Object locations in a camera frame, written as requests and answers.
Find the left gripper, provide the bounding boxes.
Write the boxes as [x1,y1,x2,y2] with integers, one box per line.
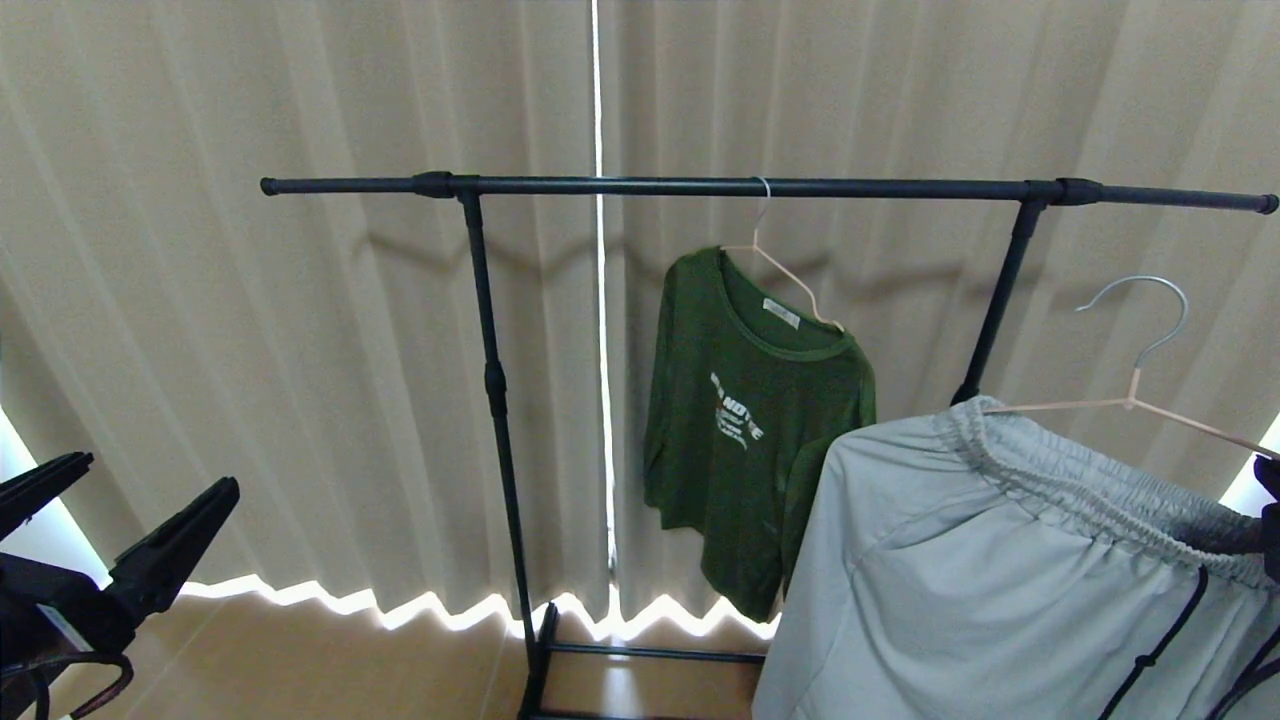
[0,452,241,691]

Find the pink clothes hanger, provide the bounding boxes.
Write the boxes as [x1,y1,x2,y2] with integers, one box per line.
[983,275,1280,461]
[720,176,846,334]

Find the pale grey shorts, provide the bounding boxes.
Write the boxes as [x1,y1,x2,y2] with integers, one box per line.
[750,395,1280,720]

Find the green long-sleeved shirt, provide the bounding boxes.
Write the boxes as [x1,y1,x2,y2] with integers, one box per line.
[642,246,878,624]

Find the black clothes rack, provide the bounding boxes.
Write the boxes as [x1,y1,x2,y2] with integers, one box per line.
[260,171,1280,720]

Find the beige curtain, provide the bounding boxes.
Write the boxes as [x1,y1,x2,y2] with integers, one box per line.
[0,0,1280,641]

